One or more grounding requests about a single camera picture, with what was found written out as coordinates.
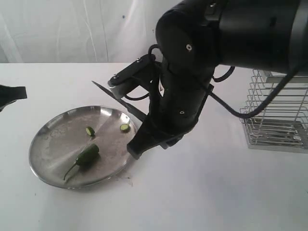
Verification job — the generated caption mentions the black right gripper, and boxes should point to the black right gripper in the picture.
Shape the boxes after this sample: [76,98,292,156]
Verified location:
[127,64,214,159]

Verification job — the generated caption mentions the round steel plate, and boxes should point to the round steel plate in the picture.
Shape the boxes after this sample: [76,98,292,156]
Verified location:
[29,105,138,189]

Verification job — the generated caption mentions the steel wire utensil holder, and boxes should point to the steel wire utensil holder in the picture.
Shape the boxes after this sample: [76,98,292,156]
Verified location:
[240,69,308,153]

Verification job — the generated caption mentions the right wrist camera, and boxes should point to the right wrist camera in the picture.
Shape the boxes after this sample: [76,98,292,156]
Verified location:
[108,54,162,99]

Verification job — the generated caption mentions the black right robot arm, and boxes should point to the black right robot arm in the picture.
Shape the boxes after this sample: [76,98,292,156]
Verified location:
[127,0,308,159]

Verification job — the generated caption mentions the green cucumber slice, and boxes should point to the green cucumber slice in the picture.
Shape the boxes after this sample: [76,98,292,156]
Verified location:
[86,126,95,137]

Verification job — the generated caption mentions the black knife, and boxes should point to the black knife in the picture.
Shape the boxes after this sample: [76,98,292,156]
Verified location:
[92,81,147,122]

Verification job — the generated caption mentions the green chili pepper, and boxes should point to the green chili pepper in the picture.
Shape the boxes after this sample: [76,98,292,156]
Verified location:
[63,143,100,180]

